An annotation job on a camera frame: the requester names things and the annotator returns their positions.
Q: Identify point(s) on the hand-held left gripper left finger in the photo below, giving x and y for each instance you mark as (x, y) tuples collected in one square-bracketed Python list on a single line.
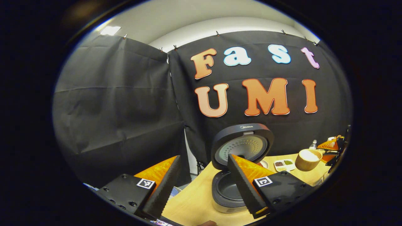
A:
[(165, 191)]

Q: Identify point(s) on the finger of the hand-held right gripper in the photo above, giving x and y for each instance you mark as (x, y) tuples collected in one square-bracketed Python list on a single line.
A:
[(329, 157), (329, 145)]

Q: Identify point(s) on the row of black cloth clips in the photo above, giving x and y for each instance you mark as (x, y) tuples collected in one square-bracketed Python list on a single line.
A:
[(217, 33)]

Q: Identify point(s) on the white rice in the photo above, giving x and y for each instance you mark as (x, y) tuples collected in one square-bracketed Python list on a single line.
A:
[(309, 155)]

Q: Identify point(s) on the black and silver rice cooker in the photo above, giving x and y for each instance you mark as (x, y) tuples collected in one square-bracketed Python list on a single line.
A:
[(226, 191)]

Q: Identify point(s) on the green drink bottle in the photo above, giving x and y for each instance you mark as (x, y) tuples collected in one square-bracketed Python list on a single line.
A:
[(313, 145)]

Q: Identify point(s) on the ceiling light panel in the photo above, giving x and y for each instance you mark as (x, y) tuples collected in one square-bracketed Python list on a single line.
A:
[(110, 30)]

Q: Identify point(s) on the white divided bean dish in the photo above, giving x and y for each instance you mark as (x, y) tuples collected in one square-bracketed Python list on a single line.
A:
[(284, 165)]

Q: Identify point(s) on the black backdrop cloth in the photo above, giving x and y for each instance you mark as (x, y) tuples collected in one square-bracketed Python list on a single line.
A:
[(110, 110)]

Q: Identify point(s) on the wooden spoon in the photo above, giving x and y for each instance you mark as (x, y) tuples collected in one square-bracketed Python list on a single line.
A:
[(303, 164)]

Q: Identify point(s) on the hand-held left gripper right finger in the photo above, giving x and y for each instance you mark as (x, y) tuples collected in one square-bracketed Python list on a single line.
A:
[(245, 191)]

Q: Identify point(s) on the clear rice container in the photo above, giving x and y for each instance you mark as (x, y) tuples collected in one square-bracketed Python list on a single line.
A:
[(322, 179)]

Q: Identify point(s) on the round white plate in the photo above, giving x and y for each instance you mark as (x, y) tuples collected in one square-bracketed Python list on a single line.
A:
[(264, 164)]

